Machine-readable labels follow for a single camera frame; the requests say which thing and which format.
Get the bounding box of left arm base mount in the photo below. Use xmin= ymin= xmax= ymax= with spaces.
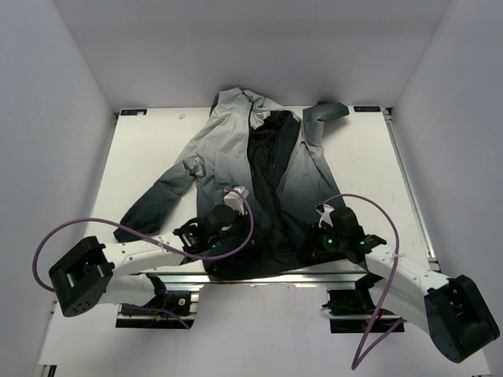
xmin=116 ymin=287 xmax=200 ymax=330

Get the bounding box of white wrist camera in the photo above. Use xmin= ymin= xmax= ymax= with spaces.
xmin=223 ymin=186 xmax=249 ymax=215
xmin=316 ymin=203 xmax=334 ymax=229

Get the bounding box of blue table label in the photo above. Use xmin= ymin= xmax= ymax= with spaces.
xmin=119 ymin=108 xmax=147 ymax=116
xmin=353 ymin=105 xmax=381 ymax=112

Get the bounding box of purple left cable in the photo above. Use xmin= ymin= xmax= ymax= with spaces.
xmin=31 ymin=187 xmax=255 ymax=329

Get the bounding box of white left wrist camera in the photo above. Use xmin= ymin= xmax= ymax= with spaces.
xmin=223 ymin=186 xmax=249 ymax=215

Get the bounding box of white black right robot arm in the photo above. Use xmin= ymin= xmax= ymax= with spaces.
xmin=308 ymin=204 xmax=500 ymax=363

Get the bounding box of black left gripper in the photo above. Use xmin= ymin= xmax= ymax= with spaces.
xmin=208 ymin=207 xmax=266 ymax=248

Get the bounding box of left blue table label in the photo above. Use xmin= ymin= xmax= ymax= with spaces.
xmin=119 ymin=108 xmax=147 ymax=116

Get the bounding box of right blue table label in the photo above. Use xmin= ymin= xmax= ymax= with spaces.
xmin=353 ymin=105 xmax=381 ymax=112

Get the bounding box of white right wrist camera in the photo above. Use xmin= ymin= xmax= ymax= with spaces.
xmin=316 ymin=203 xmax=334 ymax=229

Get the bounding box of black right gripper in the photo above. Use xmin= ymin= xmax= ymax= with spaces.
xmin=297 ymin=222 xmax=347 ymax=258

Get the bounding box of grey gradient zip jacket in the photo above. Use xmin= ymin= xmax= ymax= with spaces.
xmin=114 ymin=88 xmax=349 ymax=280

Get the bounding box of aluminium right table rail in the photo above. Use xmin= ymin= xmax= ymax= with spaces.
xmin=381 ymin=108 xmax=441 ymax=272

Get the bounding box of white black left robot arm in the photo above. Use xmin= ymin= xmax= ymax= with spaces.
xmin=49 ymin=204 xmax=253 ymax=317

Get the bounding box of aluminium table rail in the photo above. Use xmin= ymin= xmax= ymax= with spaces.
xmin=381 ymin=108 xmax=441 ymax=272
xmin=70 ymin=270 xmax=447 ymax=286

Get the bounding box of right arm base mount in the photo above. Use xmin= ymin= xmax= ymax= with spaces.
xmin=322 ymin=290 xmax=398 ymax=335

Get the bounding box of aluminium front table rail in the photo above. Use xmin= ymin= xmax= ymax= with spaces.
xmin=70 ymin=270 xmax=447 ymax=286

